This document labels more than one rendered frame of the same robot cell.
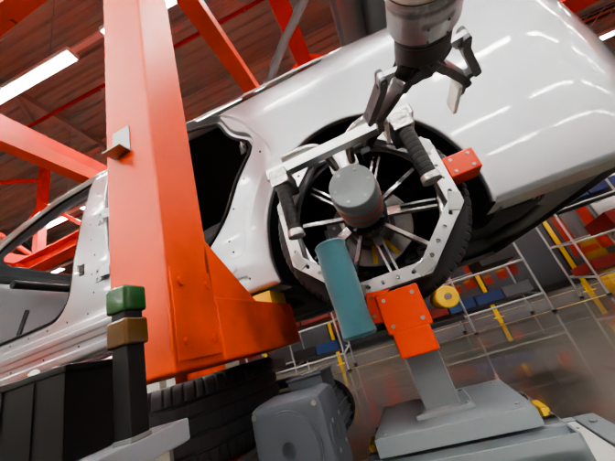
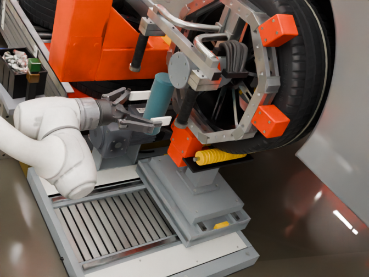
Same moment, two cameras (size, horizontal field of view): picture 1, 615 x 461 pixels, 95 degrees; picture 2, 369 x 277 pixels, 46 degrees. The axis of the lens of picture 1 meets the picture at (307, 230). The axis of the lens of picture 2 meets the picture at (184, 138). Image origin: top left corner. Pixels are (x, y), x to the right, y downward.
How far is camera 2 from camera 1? 1.47 m
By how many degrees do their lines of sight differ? 63
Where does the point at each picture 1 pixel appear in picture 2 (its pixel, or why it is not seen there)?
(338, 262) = (154, 95)
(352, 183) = (179, 70)
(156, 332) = (60, 60)
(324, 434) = (105, 142)
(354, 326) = not seen: hidden behind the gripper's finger
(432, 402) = (188, 174)
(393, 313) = (177, 135)
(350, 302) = (147, 116)
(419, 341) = (175, 156)
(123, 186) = not seen: outside the picture
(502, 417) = (184, 206)
